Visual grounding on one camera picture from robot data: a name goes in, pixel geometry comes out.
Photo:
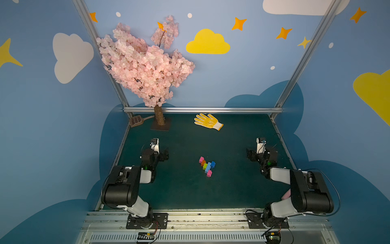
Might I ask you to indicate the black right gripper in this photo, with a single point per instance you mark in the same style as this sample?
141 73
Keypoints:
252 154

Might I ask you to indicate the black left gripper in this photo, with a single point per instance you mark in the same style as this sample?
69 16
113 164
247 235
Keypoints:
163 155

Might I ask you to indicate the light blue lego brick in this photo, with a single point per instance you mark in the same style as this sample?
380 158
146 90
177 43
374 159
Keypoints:
208 168

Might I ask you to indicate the small pink lego brick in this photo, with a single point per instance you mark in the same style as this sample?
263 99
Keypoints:
209 174

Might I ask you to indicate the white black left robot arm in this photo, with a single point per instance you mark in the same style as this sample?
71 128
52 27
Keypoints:
121 189

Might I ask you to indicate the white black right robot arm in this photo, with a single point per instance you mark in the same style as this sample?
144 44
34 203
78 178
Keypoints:
308 191

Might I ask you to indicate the brown tree trunk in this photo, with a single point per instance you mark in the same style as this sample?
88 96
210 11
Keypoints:
159 115

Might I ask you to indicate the brown plastic slotted scoop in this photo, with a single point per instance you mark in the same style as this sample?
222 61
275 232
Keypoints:
137 120

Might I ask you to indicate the purple pink toy rake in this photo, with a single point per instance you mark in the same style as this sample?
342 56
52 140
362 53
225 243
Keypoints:
286 195

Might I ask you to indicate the yellow white work glove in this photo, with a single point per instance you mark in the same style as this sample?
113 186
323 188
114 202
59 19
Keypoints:
208 121

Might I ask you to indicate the left controller board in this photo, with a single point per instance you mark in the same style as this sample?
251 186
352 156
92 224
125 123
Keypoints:
145 237

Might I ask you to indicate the controller board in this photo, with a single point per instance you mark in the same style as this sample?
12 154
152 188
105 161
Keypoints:
145 237
272 237

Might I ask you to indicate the right controller board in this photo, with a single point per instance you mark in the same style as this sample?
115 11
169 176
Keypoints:
272 237

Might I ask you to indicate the pink blossom tree crown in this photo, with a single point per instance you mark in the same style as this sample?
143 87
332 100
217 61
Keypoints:
147 71

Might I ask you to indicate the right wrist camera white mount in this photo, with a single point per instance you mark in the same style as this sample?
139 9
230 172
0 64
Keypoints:
261 145

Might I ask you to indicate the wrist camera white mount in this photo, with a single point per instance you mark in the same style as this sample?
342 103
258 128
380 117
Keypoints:
261 145
154 144

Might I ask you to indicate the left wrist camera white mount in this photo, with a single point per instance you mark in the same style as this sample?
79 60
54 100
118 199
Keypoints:
154 144

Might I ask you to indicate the horizontal aluminium back rail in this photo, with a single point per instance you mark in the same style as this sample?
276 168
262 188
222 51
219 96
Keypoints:
225 110

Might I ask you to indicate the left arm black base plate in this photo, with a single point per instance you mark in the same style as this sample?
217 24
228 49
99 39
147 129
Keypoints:
156 220

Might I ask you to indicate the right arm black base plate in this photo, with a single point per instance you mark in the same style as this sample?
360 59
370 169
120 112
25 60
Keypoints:
257 220

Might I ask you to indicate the front aluminium rail frame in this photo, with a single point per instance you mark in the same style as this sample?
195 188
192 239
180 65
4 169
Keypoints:
202 226

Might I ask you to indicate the right aluminium corner post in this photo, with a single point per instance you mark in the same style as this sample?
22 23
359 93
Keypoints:
309 51

